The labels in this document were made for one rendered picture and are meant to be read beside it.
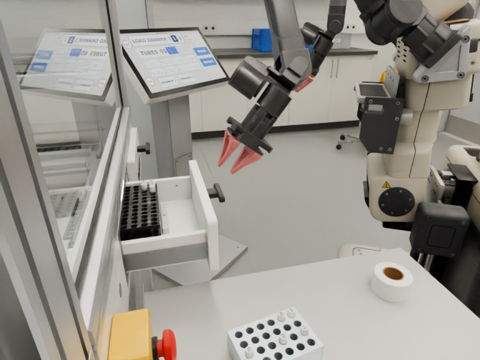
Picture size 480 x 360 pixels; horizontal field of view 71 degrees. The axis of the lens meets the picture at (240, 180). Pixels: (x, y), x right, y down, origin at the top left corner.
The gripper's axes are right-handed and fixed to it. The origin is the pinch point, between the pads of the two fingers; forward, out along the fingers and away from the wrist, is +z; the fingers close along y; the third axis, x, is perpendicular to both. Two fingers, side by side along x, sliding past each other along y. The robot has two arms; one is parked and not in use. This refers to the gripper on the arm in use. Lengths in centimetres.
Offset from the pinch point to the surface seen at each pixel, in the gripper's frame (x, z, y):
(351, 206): -121, 8, -150
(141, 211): 6.8, 14.9, 12.1
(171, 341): 37.3, 13.1, 8.5
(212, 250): 18.0, 10.3, 0.5
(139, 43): -86, -5, 26
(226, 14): -360, -68, -42
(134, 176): -13.4, 17.3, 13.0
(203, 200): 10.2, 5.6, 4.1
